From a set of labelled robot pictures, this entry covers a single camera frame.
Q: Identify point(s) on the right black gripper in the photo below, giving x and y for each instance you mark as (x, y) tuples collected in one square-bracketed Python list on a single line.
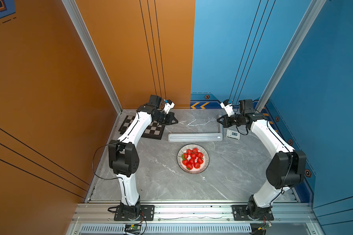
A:
[(226, 122)]

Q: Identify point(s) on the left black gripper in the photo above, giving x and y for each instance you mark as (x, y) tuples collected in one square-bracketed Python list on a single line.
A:
[(170, 116)]

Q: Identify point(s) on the cream plastic wrap dispenser box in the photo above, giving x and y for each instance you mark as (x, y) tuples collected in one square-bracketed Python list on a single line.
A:
[(195, 137)]

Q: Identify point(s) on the patterned plate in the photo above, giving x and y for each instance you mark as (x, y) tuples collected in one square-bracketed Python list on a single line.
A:
[(191, 146)]

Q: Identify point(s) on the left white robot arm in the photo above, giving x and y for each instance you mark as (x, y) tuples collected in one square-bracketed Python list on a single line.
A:
[(123, 156)]

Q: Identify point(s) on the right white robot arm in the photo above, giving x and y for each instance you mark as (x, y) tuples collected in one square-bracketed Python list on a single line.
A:
[(287, 167)]

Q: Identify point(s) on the silver microphone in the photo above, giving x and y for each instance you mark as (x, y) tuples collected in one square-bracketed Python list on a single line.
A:
[(221, 129)]

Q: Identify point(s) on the small white digital timer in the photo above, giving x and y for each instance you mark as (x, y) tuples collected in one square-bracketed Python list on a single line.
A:
[(232, 134)]

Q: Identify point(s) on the red strawberries pile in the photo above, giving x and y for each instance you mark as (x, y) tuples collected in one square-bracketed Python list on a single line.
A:
[(193, 160)]

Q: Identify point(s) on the right green circuit board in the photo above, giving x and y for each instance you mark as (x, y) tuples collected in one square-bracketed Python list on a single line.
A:
[(260, 229)]

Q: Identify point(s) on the green circuit board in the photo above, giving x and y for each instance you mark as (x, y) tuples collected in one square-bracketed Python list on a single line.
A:
[(260, 229), (132, 229)]

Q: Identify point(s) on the left green circuit board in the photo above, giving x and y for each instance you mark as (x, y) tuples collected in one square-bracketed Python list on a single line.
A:
[(132, 229)]

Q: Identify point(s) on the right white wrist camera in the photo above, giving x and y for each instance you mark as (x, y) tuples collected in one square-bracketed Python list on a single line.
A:
[(227, 106)]

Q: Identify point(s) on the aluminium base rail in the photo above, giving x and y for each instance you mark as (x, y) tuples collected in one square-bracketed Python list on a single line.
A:
[(193, 217)]

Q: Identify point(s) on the right aluminium frame post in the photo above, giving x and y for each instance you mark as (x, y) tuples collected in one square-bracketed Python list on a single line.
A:
[(302, 30)]

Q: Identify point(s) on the aluminium frame post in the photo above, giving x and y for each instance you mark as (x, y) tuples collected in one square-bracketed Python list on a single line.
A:
[(302, 30), (83, 32)]

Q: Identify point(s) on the left aluminium frame post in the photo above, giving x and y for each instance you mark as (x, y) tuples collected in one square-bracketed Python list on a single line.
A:
[(83, 32)]

